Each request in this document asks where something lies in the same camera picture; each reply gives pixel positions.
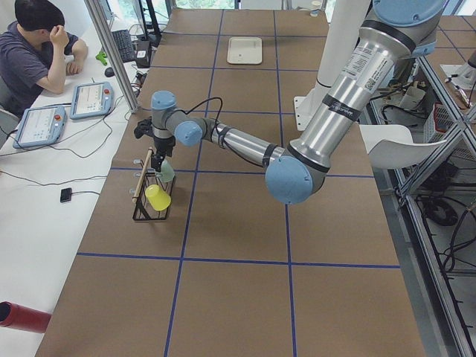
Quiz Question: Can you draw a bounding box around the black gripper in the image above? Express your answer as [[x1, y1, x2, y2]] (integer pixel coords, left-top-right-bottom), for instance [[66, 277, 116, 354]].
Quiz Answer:
[[150, 135, 176, 172]]

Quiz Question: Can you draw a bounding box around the light green cup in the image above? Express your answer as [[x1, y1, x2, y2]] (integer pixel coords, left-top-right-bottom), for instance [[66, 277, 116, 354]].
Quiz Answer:
[[158, 159, 175, 183]]

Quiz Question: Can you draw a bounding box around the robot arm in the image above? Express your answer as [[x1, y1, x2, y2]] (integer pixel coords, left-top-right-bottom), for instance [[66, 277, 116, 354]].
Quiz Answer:
[[151, 1, 445, 205]]

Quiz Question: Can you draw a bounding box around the yellow cup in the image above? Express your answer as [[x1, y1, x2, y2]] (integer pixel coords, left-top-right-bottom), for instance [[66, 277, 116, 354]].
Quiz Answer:
[[144, 184, 172, 211]]

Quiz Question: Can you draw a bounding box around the cream rabbit tray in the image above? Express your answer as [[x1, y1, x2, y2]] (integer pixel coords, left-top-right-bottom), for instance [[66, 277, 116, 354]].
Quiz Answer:
[[227, 36, 263, 65]]

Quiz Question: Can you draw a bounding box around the paper cup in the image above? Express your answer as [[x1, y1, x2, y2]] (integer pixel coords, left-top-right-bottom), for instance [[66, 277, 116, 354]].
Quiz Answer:
[[309, 0, 322, 17]]

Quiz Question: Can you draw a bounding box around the far blue teach pendant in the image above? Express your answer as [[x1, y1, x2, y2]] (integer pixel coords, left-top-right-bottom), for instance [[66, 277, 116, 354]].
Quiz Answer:
[[69, 82, 114, 120]]

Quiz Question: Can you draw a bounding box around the blue teach pendant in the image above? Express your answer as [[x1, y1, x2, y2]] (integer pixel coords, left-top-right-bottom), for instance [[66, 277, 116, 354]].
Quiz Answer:
[[69, 82, 114, 120], [13, 106, 67, 149]]

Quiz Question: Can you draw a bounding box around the black computer mouse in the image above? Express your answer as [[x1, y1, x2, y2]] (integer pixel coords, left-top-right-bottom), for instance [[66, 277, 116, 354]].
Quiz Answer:
[[104, 67, 115, 77]]

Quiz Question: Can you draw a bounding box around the small black device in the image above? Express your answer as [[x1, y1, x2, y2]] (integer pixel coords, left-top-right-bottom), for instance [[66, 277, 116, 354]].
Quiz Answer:
[[59, 187, 73, 203]]

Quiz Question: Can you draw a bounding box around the green plastic object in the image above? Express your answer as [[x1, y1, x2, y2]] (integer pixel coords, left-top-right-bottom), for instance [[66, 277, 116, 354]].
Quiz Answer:
[[95, 51, 108, 66]]

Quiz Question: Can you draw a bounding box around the near blue teach pendant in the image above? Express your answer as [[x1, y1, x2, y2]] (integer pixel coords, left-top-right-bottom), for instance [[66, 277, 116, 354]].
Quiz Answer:
[[13, 106, 67, 149]]

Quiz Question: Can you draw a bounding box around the black keyboard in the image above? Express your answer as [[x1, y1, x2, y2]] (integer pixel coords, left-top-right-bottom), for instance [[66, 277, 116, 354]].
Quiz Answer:
[[112, 30, 135, 62]]

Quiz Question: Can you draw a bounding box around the seated person dark shirt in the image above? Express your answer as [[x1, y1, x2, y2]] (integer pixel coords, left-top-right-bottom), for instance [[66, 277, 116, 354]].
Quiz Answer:
[[1, 1, 88, 117]]

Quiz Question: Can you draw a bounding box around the red cylinder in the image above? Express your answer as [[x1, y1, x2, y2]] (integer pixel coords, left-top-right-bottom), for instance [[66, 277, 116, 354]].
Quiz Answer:
[[1, 301, 51, 333]]

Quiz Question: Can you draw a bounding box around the white chair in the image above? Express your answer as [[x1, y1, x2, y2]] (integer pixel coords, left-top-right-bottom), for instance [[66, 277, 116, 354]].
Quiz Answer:
[[359, 124, 447, 170]]

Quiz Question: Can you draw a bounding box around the white plastic basket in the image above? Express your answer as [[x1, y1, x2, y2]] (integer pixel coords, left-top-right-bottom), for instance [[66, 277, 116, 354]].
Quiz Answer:
[[423, 103, 454, 143]]

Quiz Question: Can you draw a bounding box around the wooden rack handle rod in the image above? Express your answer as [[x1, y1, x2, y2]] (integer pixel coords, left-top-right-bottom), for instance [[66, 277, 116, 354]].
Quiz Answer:
[[132, 147, 154, 203]]

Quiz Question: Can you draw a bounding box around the black wire cup rack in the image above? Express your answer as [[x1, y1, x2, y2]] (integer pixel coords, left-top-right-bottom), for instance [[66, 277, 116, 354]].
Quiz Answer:
[[132, 166, 176, 222]]

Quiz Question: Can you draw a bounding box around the aluminium frame post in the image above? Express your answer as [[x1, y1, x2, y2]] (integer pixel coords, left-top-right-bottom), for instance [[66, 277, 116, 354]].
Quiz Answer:
[[84, 0, 138, 113]]

